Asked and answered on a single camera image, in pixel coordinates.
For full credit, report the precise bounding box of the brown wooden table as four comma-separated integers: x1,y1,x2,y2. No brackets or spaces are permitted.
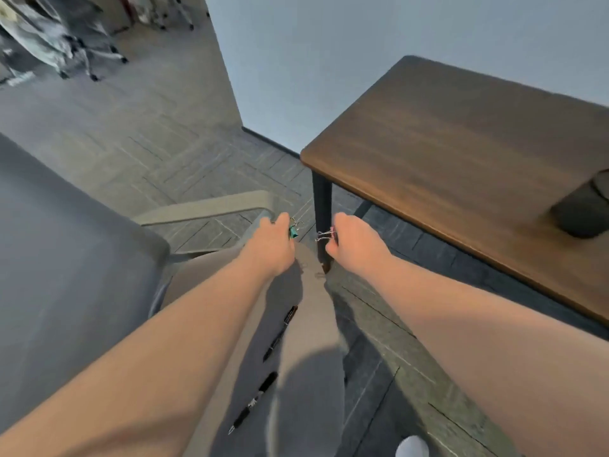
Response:
300,55,609,329

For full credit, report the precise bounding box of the person's right hand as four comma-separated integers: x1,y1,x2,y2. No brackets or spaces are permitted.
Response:
325,213,392,279

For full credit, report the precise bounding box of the person's left hand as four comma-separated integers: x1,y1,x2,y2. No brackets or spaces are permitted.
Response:
240,213,298,281

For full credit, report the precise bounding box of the black table leg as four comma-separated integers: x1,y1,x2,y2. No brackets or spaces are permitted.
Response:
311,169,334,275

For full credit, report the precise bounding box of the person's left forearm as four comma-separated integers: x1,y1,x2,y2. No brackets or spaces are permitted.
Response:
0,252,282,457

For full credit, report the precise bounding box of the black pen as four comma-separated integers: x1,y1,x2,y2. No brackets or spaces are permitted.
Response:
263,305,299,362
227,371,279,436

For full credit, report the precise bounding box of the group of office chairs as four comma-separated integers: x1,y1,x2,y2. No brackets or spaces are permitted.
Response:
0,0,211,87

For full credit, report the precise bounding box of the beige chair armrest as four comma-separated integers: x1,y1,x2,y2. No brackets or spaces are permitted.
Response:
131,189,288,230

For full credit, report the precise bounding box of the black round container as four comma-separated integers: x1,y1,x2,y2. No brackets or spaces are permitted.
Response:
549,169,609,240

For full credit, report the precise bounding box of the person's right forearm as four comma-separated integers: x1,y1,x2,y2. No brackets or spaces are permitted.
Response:
363,256,609,457

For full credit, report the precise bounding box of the person's white shoe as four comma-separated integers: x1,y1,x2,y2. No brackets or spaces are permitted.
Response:
395,435,429,457

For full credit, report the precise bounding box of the grey upholstered chair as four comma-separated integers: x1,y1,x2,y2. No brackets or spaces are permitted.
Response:
0,132,173,436

